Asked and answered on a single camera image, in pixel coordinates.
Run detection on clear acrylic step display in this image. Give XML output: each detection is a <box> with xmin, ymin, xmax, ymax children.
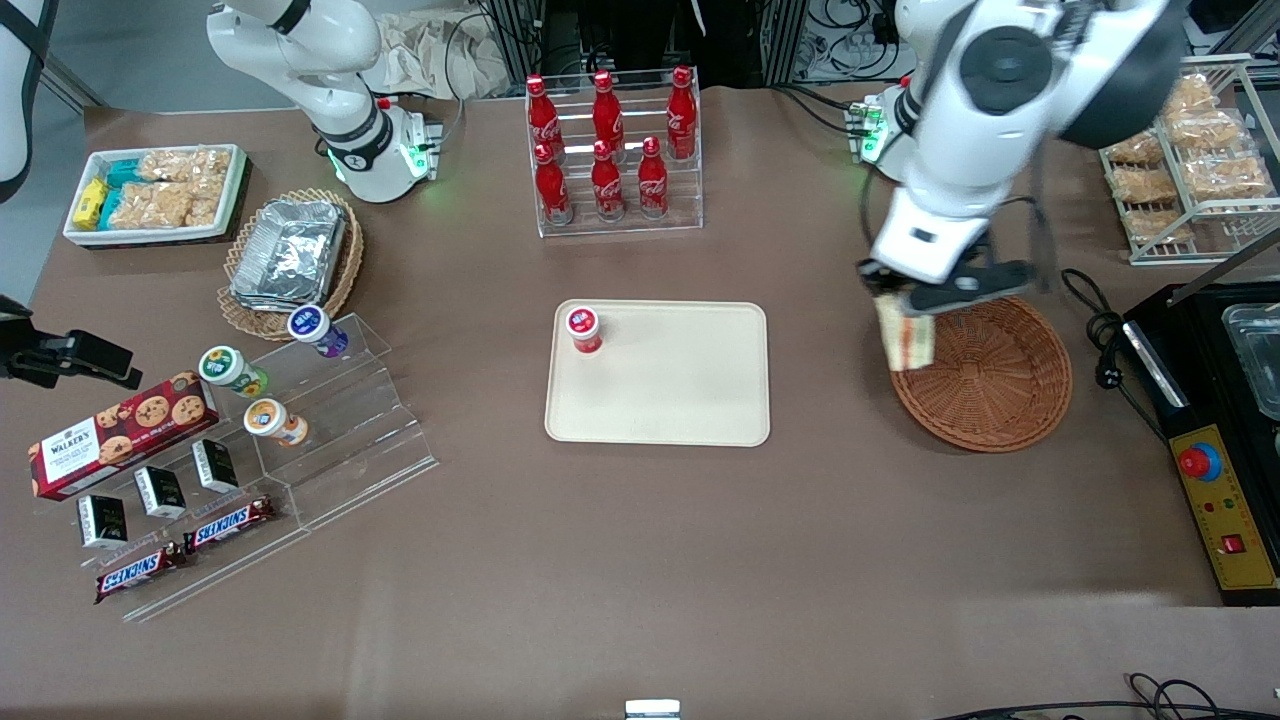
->
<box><xmin>40</xmin><ymin>312</ymin><xmax>439</xmax><ymax>623</ymax></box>

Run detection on black power cable with plug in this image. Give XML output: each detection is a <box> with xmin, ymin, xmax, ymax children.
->
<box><xmin>1060</xmin><ymin>268</ymin><xmax>1171</xmax><ymax>441</ymax></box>

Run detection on red cola bottle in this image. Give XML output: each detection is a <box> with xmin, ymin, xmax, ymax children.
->
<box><xmin>526</xmin><ymin>75</ymin><xmax>561</xmax><ymax>151</ymax></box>
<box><xmin>534</xmin><ymin>143</ymin><xmax>573</xmax><ymax>226</ymax></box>
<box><xmin>591</xmin><ymin>140</ymin><xmax>627</xmax><ymax>222</ymax></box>
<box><xmin>591</xmin><ymin>70</ymin><xmax>625</xmax><ymax>146</ymax></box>
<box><xmin>638</xmin><ymin>137</ymin><xmax>669</xmax><ymax>219</ymax></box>
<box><xmin>667</xmin><ymin>66</ymin><xmax>698</xmax><ymax>161</ymax></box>

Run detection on clear acrylic bottle rack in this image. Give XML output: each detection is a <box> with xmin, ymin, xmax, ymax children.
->
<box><xmin>525</xmin><ymin>66</ymin><xmax>703</xmax><ymax>239</ymax></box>

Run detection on black cable bundle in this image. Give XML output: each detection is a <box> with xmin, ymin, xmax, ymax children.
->
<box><xmin>805</xmin><ymin>0</ymin><xmax>901</xmax><ymax>66</ymax></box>

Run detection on stack of foil trays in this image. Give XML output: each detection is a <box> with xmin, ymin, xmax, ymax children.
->
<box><xmin>230</xmin><ymin>198</ymin><xmax>348</xmax><ymax>313</ymax></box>

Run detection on purple cap yogurt bottle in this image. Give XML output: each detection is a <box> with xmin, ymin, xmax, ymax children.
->
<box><xmin>287</xmin><ymin>305</ymin><xmax>350</xmax><ymax>359</ymax></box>

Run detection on red emergency stop button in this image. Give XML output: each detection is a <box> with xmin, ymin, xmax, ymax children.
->
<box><xmin>1178</xmin><ymin>440</ymin><xmax>1223</xmax><ymax>481</ymax></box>

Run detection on light wicker basket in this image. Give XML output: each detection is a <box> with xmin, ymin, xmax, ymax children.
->
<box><xmin>217</xmin><ymin>188</ymin><xmax>366</xmax><ymax>343</ymax></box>

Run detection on cream plastic tray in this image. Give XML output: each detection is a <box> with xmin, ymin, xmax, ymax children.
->
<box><xmin>544</xmin><ymin>300</ymin><xmax>771</xmax><ymax>447</ymax></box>

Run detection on red cap yogurt bottle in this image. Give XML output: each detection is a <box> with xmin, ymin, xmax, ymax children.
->
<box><xmin>565</xmin><ymin>305</ymin><xmax>604</xmax><ymax>355</ymax></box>

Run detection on yellow snack pack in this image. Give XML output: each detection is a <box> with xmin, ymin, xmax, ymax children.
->
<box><xmin>73</xmin><ymin>178</ymin><xmax>109</xmax><ymax>231</ymax></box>

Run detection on white wire rack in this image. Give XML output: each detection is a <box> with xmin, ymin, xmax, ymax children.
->
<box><xmin>1098</xmin><ymin>55</ymin><xmax>1280</xmax><ymax>266</ymax></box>

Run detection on beige cloth bag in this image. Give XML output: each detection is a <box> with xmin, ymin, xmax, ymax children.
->
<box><xmin>365</xmin><ymin>10</ymin><xmax>521</xmax><ymax>101</ymax></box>

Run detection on triangle sandwich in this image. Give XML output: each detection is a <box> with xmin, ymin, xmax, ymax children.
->
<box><xmin>876</xmin><ymin>293</ymin><xmax>937</xmax><ymax>372</ymax></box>

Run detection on Snickers chocolate bar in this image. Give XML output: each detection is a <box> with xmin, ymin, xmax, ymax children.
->
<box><xmin>185</xmin><ymin>497</ymin><xmax>276</xmax><ymax>553</ymax></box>
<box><xmin>95</xmin><ymin>542</ymin><xmax>189</xmax><ymax>604</ymax></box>

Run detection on clear plastic food container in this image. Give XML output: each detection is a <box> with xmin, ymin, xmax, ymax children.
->
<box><xmin>1222</xmin><ymin>305</ymin><xmax>1280</xmax><ymax>421</ymax></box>

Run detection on metal machine lever bar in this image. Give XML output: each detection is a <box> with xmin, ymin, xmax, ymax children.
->
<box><xmin>1167</xmin><ymin>232</ymin><xmax>1280</xmax><ymax>306</ymax></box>

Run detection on red Walkers cookie box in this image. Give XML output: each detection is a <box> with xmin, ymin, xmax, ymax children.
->
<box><xmin>28</xmin><ymin>371</ymin><xmax>220</xmax><ymax>501</ymax></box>

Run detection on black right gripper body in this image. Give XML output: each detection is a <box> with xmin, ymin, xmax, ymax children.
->
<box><xmin>0</xmin><ymin>295</ymin><xmax>43</xmax><ymax>386</ymax></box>

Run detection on clear bag rice crackers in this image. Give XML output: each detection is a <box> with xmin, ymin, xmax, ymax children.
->
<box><xmin>1185</xmin><ymin>150</ymin><xmax>1277</xmax><ymax>202</ymax></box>
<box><xmin>1165</xmin><ymin>75</ymin><xmax>1222</xmax><ymax>117</ymax></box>
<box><xmin>1170</xmin><ymin>110</ymin><xmax>1247</xmax><ymax>152</ymax></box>
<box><xmin>1125</xmin><ymin>207</ymin><xmax>1197</xmax><ymax>247</ymax></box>
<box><xmin>1112</xmin><ymin>165</ymin><xmax>1182</xmax><ymax>207</ymax></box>
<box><xmin>1106</xmin><ymin>130</ymin><xmax>1167</xmax><ymax>167</ymax></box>
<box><xmin>140</xmin><ymin>148</ymin><xmax>232</xmax><ymax>187</ymax></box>
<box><xmin>108</xmin><ymin>182</ymin><xmax>193</xmax><ymax>230</ymax></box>

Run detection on orange cap yogurt bottle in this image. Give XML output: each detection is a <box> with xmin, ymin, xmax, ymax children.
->
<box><xmin>243</xmin><ymin>398</ymin><xmax>309</xmax><ymax>447</ymax></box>

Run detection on black sealing machine yellow panel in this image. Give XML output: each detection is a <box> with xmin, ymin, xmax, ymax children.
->
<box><xmin>1122</xmin><ymin>283</ymin><xmax>1280</xmax><ymax>608</ymax></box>

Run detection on black floor cables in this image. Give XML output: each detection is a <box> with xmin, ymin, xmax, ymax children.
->
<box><xmin>930</xmin><ymin>672</ymin><xmax>1280</xmax><ymax>720</ymax></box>

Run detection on small black box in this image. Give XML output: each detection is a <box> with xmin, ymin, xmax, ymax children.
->
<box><xmin>77</xmin><ymin>494</ymin><xmax>129</xmax><ymax>549</ymax></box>
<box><xmin>133</xmin><ymin>466</ymin><xmax>188</xmax><ymax>519</ymax></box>
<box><xmin>192</xmin><ymin>439</ymin><xmax>240</xmax><ymax>494</ymax></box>

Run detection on round brown wicker basket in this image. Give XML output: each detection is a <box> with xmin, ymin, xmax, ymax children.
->
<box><xmin>890</xmin><ymin>296</ymin><xmax>1073</xmax><ymax>453</ymax></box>

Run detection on white rectangular bin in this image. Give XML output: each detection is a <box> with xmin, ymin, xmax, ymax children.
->
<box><xmin>62</xmin><ymin>144</ymin><xmax>251</xmax><ymax>249</ymax></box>

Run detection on green cap yogurt bottle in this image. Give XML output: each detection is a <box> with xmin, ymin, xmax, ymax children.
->
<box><xmin>198</xmin><ymin>345</ymin><xmax>269</xmax><ymax>399</ymax></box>

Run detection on metal machine handle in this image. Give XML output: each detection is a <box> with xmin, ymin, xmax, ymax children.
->
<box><xmin>1124</xmin><ymin>320</ymin><xmax>1191</xmax><ymax>408</ymax></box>

